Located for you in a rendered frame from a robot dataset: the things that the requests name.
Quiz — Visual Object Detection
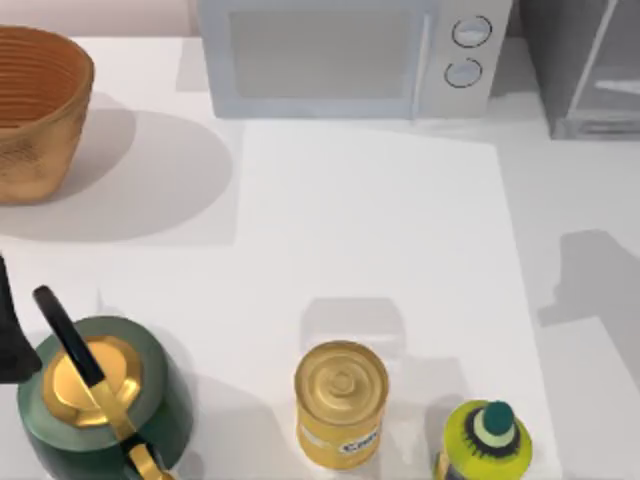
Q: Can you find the yellow can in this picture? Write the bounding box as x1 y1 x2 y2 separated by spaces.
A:
293 340 390 472

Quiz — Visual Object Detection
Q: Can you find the microwave oven door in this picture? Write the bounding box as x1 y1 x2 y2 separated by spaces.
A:
197 0 434 120

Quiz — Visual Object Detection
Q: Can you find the pale microwave oven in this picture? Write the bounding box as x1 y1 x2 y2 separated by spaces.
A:
195 0 514 121

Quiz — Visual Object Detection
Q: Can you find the round microwave knob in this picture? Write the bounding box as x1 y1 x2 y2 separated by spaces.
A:
451 14 494 49
443 57 484 90

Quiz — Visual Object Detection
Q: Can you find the green bottle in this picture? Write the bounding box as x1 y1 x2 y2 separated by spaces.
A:
432 399 534 480

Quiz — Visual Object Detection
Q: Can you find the green and gold kettle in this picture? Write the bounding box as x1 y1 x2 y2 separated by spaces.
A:
17 285 195 480

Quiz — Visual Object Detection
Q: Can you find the brown woven basket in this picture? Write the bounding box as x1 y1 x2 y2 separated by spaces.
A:
0 26 96 206

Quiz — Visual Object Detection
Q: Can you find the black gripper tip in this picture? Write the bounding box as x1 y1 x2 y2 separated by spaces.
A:
0 254 43 387

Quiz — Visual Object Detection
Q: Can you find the microwave door handle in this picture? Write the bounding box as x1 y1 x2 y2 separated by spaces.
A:
411 13 432 120

